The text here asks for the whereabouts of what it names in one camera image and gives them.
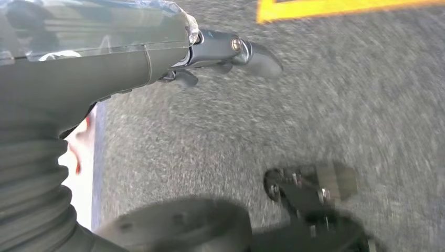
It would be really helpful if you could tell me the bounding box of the grey and black robot body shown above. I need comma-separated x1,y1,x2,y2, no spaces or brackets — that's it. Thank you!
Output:
94,160,379,252

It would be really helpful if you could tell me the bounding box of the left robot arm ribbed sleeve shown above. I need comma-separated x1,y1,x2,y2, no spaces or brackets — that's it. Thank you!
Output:
0,120,129,252

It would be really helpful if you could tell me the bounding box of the yellow floor tape square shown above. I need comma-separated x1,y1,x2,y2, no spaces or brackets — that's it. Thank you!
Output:
256,0,445,24

